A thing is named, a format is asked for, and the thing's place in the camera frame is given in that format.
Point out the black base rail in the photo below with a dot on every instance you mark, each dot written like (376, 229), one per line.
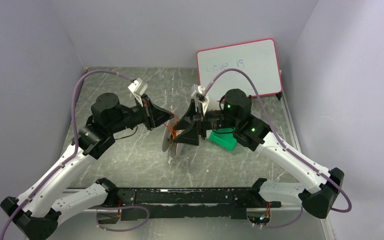
(171, 203)

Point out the wires wound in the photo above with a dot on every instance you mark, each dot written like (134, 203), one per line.
(170, 127)

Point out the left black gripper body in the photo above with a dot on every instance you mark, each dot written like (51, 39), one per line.
(148, 112)

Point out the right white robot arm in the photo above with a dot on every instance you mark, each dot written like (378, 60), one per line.
(317, 188)

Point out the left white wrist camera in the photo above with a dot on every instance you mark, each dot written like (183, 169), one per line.
(138, 87)

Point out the green plastic bin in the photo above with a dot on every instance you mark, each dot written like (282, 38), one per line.
(225, 140)

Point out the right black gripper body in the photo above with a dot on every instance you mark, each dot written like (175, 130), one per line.
(199, 120)

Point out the white filament spool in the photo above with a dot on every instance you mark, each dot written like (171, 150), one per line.
(176, 148)

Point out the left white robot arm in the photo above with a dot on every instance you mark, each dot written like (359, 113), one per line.
(40, 210)

